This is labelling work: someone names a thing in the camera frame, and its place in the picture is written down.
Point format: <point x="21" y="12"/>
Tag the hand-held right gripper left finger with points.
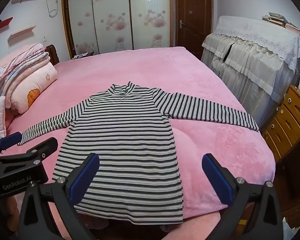
<point x="83" y="180"/>

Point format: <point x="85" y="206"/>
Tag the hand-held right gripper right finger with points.
<point x="217" y="180"/>

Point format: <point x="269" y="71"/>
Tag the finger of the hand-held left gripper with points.
<point x="8" y="140"/>
<point x="43" y="147"/>

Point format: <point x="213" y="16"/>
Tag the striped long-sleeve shirt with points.
<point x="125" y="142"/>

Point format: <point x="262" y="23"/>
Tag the pink pillow with orange print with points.
<point x="37" y="80"/>

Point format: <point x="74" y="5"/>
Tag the folded pink quilt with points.
<point x="27" y="60"/>

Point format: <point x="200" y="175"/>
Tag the white plastic bag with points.
<point x="288" y="230"/>

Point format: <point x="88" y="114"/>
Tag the dark wooden headboard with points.
<point x="53" y="53"/>

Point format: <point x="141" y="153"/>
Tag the wooden drawer cabinet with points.
<point x="290" y="120"/>

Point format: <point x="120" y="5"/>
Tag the pink bed blanket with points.
<point x="202" y="85"/>

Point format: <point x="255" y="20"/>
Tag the blue and white box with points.
<point x="81" y="55"/>

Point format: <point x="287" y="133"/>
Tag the beige cloth-covered furniture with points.
<point x="240" y="75"/>

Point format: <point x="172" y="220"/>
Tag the floral sliding-door wardrobe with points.
<point x="115" y="17"/>

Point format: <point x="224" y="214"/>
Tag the white lace cover cloth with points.
<point x="252" y="32"/>

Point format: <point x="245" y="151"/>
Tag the brown wooden door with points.
<point x="192" y="10"/>

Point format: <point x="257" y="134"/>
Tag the stack of books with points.
<point x="277" y="18"/>

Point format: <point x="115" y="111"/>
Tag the pink wall shelf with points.
<point x="22" y="32"/>

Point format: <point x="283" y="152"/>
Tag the red wall shelf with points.
<point x="3" y="22"/>

